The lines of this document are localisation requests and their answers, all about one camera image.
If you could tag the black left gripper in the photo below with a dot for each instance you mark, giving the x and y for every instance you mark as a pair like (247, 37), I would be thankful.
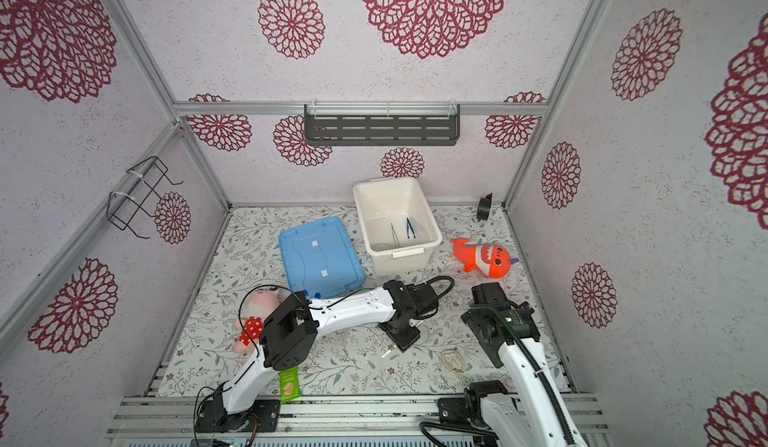
(405, 341)

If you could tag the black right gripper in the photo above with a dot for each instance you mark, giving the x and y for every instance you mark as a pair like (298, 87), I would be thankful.
(473, 320)

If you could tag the glass stirring rod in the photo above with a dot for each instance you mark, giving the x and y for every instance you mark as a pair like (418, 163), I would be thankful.
(389, 351)

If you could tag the white plastic storage bin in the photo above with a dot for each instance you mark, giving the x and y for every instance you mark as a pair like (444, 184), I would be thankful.
(383, 201)

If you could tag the blue tweezers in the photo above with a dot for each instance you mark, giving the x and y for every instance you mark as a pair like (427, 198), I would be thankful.
(410, 231)

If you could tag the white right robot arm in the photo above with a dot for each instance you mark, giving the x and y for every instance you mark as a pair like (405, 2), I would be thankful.
(534, 387)

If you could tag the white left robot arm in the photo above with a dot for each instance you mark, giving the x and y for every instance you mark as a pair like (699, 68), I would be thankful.
(289, 335)

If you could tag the blue plastic bin lid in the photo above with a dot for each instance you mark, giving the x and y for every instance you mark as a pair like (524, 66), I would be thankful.
(320, 260)

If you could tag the green snack packet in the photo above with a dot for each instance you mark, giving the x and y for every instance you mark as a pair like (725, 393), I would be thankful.
(289, 385)

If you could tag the pink frog plush toy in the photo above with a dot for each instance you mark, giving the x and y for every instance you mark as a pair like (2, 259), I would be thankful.
(257, 307)

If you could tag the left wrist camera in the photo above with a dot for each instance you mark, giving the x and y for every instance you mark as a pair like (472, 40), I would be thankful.
(428, 294)

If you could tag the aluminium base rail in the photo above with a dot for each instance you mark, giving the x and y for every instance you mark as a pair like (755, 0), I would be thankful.
(346, 420)

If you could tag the grey wall shelf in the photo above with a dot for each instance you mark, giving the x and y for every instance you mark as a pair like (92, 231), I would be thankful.
(381, 126)

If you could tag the black wire wall rack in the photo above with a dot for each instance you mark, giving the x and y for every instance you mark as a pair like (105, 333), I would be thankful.
(123, 207)

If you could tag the aluminium frame post right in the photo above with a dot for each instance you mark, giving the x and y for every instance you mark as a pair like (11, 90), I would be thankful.
(585, 36)

